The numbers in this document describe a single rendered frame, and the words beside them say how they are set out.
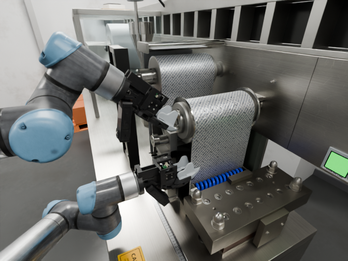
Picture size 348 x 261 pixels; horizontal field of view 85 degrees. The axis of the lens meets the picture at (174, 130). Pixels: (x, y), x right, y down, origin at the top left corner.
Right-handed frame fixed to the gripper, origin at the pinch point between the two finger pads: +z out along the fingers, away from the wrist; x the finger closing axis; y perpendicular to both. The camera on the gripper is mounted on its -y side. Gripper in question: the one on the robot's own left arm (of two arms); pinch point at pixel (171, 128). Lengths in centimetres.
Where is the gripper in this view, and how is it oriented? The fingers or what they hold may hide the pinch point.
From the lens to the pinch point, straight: 57.6
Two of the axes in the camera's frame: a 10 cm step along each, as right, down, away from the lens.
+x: -4.3, -4.4, 7.9
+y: 5.8, -8.0, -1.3
